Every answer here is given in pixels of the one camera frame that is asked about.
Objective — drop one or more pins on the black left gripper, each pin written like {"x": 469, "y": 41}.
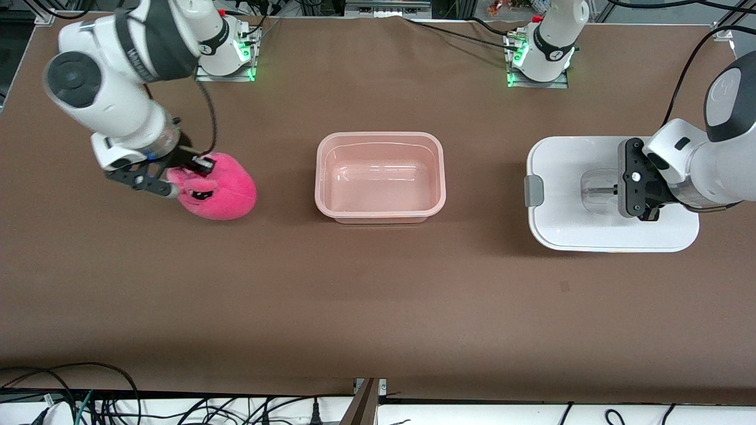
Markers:
{"x": 668, "y": 196}

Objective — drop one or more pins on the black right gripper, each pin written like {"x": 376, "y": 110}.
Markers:
{"x": 183, "y": 153}

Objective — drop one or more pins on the pink plush toy with sunglasses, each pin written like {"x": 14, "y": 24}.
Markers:
{"x": 230, "y": 195}

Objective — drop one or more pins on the white box lid grey latches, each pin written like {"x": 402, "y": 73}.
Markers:
{"x": 561, "y": 236}

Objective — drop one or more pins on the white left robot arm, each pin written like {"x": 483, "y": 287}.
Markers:
{"x": 726, "y": 165}

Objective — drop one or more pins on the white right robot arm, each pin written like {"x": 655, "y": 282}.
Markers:
{"x": 106, "y": 100}

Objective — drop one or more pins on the pink plastic box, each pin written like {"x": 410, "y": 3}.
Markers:
{"x": 378, "y": 189}

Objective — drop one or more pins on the grey metal fixture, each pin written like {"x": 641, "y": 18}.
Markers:
{"x": 384, "y": 9}

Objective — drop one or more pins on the orange figurine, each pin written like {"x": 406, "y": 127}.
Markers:
{"x": 496, "y": 7}

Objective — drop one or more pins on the black power plug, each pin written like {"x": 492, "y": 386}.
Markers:
{"x": 316, "y": 413}

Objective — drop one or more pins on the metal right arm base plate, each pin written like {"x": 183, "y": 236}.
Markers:
{"x": 236, "y": 75}

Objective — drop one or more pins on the aluminium frame profile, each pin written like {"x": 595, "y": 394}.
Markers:
{"x": 723, "y": 29}

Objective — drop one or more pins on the aluminium corner bracket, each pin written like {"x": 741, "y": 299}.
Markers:
{"x": 46, "y": 16}

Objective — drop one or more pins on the aluminium post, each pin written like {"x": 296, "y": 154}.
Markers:
{"x": 363, "y": 407}

